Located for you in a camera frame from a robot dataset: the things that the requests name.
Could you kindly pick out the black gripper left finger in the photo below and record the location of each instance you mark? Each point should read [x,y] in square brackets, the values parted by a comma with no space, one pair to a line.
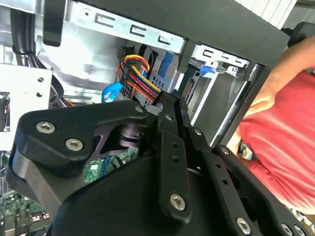
[61,127]

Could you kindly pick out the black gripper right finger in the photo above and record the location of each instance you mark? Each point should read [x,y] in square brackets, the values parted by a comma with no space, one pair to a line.
[229,186]

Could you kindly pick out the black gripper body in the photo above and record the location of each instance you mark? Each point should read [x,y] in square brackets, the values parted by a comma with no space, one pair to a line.
[110,209]

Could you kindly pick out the hard disk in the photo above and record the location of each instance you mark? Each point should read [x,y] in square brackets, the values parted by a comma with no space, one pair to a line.
[200,93]

